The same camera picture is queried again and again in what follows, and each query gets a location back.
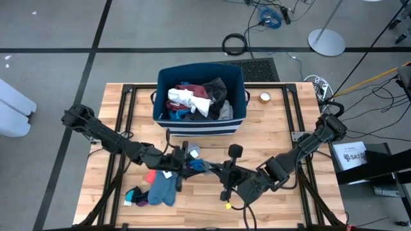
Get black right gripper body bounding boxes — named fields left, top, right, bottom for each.
left=219, top=161, right=268, bottom=207

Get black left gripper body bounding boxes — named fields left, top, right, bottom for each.
left=150, top=148, right=189, bottom=193

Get grey sock with blue toe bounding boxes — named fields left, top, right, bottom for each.
left=186, top=143, right=211, bottom=174

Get black garment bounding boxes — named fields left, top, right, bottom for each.
left=189, top=76, right=229, bottom=123

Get maroon garment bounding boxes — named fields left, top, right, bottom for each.
left=166, top=83, right=210, bottom=114

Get orange red sock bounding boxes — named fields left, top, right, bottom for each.
left=144, top=169, right=159, bottom=185

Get navy white striped fabric basket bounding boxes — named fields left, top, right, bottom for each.
left=150, top=62, right=252, bottom=137

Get black floor grate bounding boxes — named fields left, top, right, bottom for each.
left=224, top=57, right=281, bottom=83

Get white printed paper sign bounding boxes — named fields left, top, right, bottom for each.
left=332, top=141, right=369, bottom=171

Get black side shelf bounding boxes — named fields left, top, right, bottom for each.
left=335, top=142, right=411, bottom=185

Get white round stand base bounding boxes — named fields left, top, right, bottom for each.
left=307, top=0, right=347, bottom=58

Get black power strip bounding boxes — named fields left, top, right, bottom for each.
left=280, top=6, right=292, bottom=25

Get pale grey plastic cover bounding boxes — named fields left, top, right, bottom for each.
left=0, top=78, right=38, bottom=138

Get yellow pole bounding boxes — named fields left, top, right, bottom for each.
left=333, top=61, right=411, bottom=98

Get thin black pole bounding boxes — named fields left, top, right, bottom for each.
left=333, top=1, right=411, bottom=98

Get black wheeled cart base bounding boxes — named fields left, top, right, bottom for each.
left=388, top=0, right=411, bottom=45

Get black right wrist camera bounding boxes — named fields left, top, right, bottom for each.
left=228, top=143, right=245, bottom=160

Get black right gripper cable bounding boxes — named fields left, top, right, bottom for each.
left=229, top=189, right=258, bottom=231

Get black aluminium table frame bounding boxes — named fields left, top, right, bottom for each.
left=76, top=82, right=346, bottom=231

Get coiled black floor cable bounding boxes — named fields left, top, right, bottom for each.
left=221, top=33, right=249, bottom=56

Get white cable bundle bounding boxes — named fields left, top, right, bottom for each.
left=303, top=74, right=335, bottom=101

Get coiled blue cable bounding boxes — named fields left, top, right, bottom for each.
left=258, top=8, right=283, bottom=30

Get black floor cables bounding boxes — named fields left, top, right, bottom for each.
left=340, top=75, right=411, bottom=142

